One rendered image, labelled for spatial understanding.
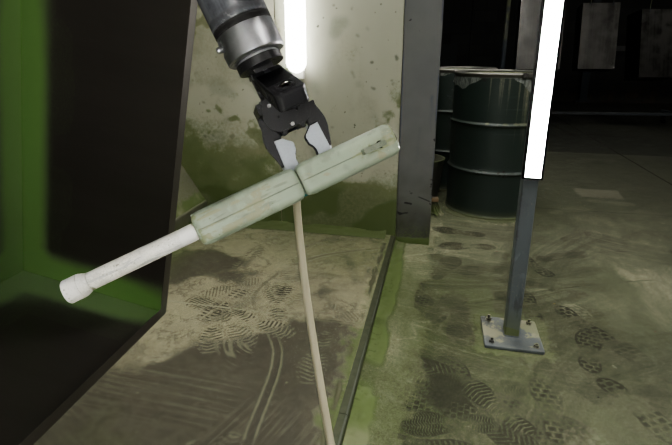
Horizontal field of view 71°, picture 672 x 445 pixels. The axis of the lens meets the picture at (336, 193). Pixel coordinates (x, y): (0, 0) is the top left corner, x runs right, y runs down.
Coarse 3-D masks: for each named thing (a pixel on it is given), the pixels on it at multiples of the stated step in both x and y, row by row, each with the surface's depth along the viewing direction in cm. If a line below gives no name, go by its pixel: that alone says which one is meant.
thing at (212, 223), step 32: (384, 128) 68; (320, 160) 65; (352, 160) 66; (256, 192) 63; (288, 192) 64; (192, 224) 62; (224, 224) 62; (128, 256) 61; (160, 256) 62; (64, 288) 58; (96, 288) 60
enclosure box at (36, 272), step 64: (0, 0) 84; (64, 0) 87; (128, 0) 84; (192, 0) 80; (0, 64) 87; (64, 64) 90; (128, 64) 88; (0, 128) 91; (64, 128) 94; (128, 128) 92; (0, 192) 95; (64, 192) 98; (128, 192) 96; (0, 256) 99; (64, 256) 103; (0, 320) 90; (64, 320) 94; (128, 320) 97; (0, 384) 76; (64, 384) 79
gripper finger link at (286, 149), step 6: (276, 144) 69; (282, 144) 69; (288, 144) 69; (294, 144) 69; (282, 150) 69; (288, 150) 69; (294, 150) 69; (282, 156) 69; (288, 156) 69; (294, 156) 69; (288, 162) 69; (294, 162) 69; (282, 168) 69; (288, 168) 69; (294, 168) 69
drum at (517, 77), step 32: (480, 96) 275; (512, 96) 268; (480, 128) 279; (512, 128) 274; (448, 160) 315; (480, 160) 284; (512, 160) 279; (448, 192) 313; (480, 192) 289; (512, 192) 285
